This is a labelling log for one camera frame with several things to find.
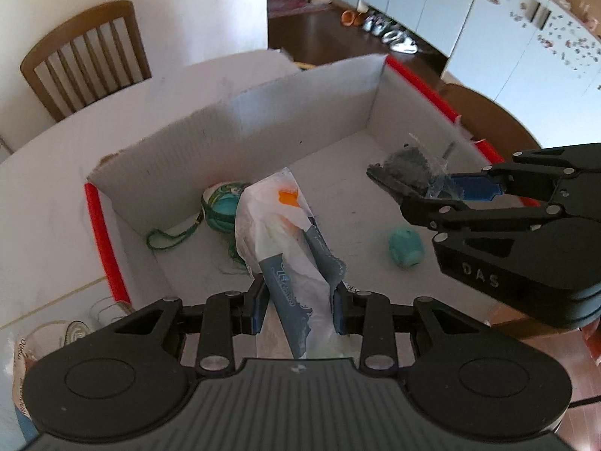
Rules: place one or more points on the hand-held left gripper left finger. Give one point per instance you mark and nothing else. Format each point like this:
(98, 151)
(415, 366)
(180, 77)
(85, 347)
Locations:
(258, 305)

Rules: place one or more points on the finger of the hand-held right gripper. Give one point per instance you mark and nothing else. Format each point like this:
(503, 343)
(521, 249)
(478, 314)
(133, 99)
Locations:
(474, 187)
(469, 213)

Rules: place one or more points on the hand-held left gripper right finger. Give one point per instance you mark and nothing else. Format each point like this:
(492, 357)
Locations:
(337, 312)

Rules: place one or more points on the clear bag of dark pieces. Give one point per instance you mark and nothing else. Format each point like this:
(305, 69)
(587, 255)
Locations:
(408, 164)

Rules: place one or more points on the white and blue plastic packet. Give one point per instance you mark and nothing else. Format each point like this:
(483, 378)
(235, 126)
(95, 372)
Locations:
(281, 225)

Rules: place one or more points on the red cardboard box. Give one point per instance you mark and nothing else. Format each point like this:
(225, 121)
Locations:
(328, 164)

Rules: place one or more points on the teal clay ball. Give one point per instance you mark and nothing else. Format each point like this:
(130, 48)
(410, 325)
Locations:
(404, 246)

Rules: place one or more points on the wooden round-back chair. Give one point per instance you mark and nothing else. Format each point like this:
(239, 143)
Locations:
(488, 112)

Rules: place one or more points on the clear drinking glass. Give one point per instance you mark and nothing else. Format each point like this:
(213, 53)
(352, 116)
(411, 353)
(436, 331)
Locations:
(110, 312)

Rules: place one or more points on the row of shoes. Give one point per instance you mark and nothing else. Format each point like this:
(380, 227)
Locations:
(394, 37)

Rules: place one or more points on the clear glass jar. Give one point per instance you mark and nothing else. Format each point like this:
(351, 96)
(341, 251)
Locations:
(51, 343)

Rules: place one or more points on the printed plastic container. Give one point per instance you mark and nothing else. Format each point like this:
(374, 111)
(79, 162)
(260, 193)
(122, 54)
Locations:
(19, 385)

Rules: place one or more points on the patterned floor rug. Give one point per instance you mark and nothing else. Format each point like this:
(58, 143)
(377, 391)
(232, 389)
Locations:
(291, 3)

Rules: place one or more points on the wooden slat-back chair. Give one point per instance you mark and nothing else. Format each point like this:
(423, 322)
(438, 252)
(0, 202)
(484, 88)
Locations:
(117, 11)

